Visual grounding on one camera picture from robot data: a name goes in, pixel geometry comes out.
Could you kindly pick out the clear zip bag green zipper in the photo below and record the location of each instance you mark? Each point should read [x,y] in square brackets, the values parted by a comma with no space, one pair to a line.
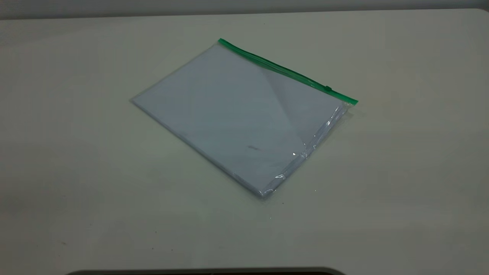
[305,110]

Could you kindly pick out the white paper stack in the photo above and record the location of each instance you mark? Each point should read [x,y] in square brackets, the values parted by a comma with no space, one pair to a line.
[229,114]

